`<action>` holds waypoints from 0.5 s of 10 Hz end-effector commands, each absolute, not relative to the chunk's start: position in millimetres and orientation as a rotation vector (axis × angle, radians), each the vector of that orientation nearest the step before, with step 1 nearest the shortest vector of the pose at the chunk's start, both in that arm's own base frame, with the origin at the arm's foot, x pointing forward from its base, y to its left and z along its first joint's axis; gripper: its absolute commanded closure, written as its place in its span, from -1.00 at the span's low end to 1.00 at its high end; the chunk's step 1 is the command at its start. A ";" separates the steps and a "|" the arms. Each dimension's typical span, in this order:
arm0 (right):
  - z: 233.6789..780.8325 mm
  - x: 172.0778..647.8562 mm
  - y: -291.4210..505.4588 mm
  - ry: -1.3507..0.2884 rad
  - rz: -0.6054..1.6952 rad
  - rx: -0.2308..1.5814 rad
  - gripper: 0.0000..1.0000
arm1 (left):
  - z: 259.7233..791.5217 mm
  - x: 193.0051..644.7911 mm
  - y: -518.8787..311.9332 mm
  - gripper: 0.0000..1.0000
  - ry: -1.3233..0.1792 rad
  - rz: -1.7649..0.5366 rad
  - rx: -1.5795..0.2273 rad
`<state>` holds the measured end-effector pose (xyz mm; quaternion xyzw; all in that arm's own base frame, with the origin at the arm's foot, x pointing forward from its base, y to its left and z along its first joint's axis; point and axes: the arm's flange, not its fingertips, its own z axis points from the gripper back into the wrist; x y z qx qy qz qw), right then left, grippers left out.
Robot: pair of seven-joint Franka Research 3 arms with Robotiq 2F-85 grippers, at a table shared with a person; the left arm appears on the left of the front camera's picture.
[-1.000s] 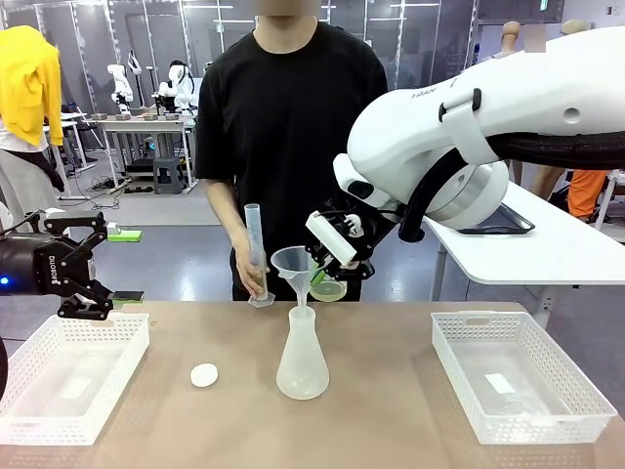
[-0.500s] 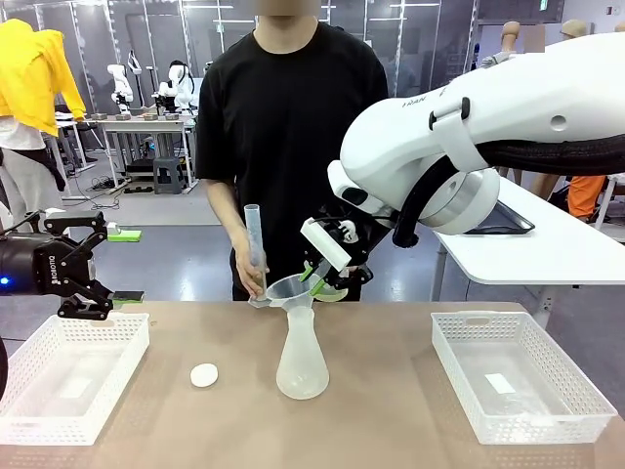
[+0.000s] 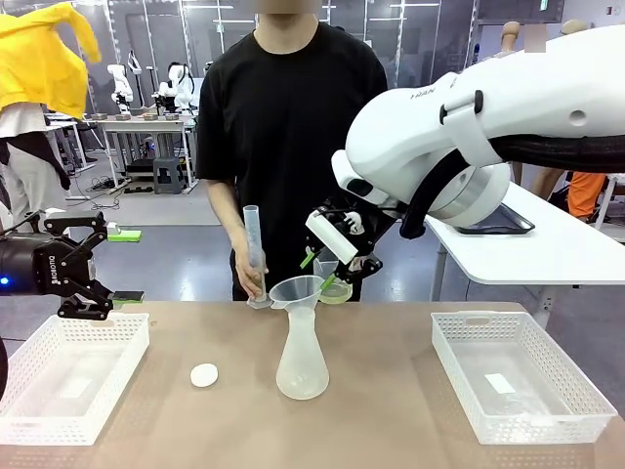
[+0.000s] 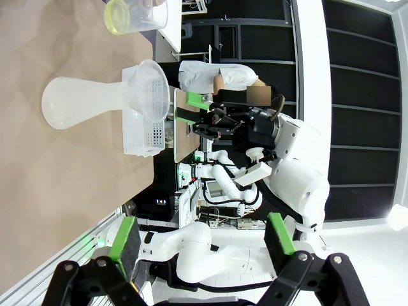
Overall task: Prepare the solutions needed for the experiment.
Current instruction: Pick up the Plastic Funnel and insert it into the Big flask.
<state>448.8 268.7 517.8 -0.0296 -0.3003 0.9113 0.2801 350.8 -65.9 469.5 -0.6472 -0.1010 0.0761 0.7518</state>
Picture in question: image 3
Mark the mannequin in orange trousers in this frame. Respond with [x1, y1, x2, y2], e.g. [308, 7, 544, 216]
[567, 169, 610, 222]

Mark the white humanoid robot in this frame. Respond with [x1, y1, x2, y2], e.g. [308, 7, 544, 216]
[105, 63, 135, 117]
[156, 61, 195, 112]

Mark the clear plastic measuring cylinder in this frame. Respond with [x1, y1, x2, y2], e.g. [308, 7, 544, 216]
[242, 204, 272, 311]

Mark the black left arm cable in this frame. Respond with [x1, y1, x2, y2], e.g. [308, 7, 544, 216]
[0, 335, 11, 401]

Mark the mannequin in grey jacket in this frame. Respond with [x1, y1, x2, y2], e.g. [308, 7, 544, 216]
[498, 21, 524, 61]

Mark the black plastic tray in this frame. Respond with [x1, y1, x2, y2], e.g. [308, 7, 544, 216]
[455, 201, 536, 236]

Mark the person's right forearm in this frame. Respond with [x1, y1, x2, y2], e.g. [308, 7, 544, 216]
[206, 177, 256, 256]

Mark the translucent plastic conical flask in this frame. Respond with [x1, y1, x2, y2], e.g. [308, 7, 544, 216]
[275, 307, 331, 402]

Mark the translucent plastic funnel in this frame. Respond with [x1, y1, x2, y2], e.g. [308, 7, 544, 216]
[269, 275, 326, 324]

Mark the small grey stool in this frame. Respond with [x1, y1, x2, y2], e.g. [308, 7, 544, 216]
[151, 156, 187, 196]

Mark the white background desk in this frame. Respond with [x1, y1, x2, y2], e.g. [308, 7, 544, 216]
[44, 112, 98, 202]

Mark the clear plastic beaker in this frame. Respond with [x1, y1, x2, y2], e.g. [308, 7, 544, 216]
[312, 257, 354, 306]

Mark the person in black t-shirt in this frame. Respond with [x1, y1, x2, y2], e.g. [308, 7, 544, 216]
[194, 0, 391, 303]

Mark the person's right hand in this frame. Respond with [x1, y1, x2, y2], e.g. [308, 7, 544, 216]
[233, 242, 270, 301]

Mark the white perforated plastic basket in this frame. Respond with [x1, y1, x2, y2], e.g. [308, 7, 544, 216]
[0, 312, 151, 447]
[430, 310, 619, 447]

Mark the white long workbench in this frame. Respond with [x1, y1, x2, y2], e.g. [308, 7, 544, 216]
[96, 112, 200, 195]

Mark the bystander in pale trousers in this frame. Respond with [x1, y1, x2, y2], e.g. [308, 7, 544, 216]
[0, 0, 103, 222]

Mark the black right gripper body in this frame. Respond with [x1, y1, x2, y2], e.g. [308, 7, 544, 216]
[312, 194, 396, 259]

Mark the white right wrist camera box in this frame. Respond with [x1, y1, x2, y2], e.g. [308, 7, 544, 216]
[304, 212, 360, 266]

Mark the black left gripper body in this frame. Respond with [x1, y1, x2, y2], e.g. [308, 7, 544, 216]
[0, 234, 95, 298]

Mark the white round flask stopper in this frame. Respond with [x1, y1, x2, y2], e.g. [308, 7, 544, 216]
[189, 362, 220, 390]

